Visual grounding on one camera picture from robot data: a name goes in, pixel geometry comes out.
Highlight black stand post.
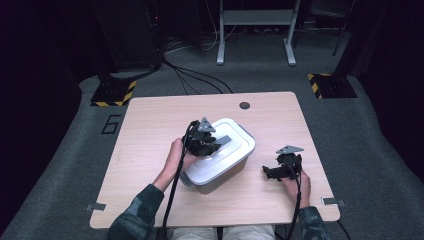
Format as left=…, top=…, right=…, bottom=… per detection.
left=333, top=0, right=371, bottom=78

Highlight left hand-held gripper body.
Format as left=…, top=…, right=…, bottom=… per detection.
left=184, top=117, right=222, bottom=158

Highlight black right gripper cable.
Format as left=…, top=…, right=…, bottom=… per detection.
left=285, top=168, right=303, bottom=240

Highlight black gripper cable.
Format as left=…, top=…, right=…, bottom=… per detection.
left=161, top=120, right=198, bottom=240
left=285, top=168, right=303, bottom=240

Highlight person's legs in beige pants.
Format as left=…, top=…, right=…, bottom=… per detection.
left=166, top=225, right=276, bottom=240

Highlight white metal desk frame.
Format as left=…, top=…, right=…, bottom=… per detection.
left=215, top=0, right=303, bottom=67

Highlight clear brown plastic storage box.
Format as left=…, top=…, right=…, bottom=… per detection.
left=179, top=124, right=250, bottom=196

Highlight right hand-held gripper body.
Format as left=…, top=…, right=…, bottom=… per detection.
left=275, top=144, right=305, bottom=181

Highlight person's right hand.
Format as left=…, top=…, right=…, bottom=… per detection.
left=281, top=169, right=312, bottom=210

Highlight black equipment cabinet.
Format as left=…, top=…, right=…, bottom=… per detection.
left=96, top=0, right=165, bottom=72

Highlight black cable under table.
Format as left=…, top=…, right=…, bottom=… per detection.
left=335, top=219, right=352, bottom=240

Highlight person's left hand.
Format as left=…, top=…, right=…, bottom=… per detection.
left=161, top=137, right=198, bottom=183

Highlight black stand base striped edge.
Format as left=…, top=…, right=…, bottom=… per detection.
left=306, top=72, right=359, bottom=100
left=90, top=79, right=138, bottom=108

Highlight white plastic box lid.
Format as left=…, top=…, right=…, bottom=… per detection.
left=183, top=117, right=257, bottom=187

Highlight black floor cables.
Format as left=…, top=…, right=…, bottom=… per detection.
left=162, top=59, right=234, bottom=96

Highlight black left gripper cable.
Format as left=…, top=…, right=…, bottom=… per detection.
left=161, top=120, right=198, bottom=240

